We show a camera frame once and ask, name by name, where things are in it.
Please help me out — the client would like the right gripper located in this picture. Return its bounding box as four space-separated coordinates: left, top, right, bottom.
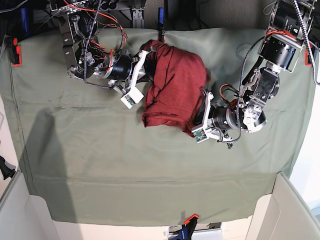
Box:
107 46 157 98

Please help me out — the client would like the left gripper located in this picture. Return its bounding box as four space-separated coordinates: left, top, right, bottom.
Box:
191 91 239 149

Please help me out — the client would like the red T-shirt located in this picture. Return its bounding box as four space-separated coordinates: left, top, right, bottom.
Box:
141 40 209 137

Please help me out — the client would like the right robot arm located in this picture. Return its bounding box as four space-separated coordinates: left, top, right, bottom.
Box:
49 0 156 109

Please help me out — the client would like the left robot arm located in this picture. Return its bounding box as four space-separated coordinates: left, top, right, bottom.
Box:
191 0 319 148

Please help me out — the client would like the blue clamp top middle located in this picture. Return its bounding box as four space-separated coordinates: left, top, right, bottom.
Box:
157 7 166 43

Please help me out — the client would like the blue orange clamp bottom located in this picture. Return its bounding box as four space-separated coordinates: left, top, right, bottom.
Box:
171 213 199 240

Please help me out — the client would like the green table cloth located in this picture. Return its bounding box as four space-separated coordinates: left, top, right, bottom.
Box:
0 31 316 226

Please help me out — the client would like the orange black clamp far right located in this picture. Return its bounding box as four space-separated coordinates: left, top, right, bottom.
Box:
305 49 312 66

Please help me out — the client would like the orange black clamp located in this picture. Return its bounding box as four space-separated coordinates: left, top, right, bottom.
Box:
6 37 22 67
305 49 312 66

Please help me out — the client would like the white bin right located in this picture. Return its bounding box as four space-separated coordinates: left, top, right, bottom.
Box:
245 173 320 240

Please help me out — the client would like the orange black clamp far left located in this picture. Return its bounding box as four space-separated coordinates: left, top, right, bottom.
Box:
6 37 22 67

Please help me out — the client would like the blue clamp top left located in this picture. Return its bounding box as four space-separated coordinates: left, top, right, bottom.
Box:
20 7 30 37

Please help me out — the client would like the black clamp left edge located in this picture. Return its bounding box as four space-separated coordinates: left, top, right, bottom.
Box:
0 156 16 180

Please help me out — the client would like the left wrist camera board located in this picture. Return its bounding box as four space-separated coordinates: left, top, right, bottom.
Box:
192 128 208 144

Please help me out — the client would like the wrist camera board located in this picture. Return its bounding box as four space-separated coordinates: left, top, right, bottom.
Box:
192 128 208 144
120 87 144 109

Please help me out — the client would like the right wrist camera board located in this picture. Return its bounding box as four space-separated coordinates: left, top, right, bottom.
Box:
120 87 144 109

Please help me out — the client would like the metal table leg bracket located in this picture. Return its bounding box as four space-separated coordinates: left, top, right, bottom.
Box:
130 8 145 29

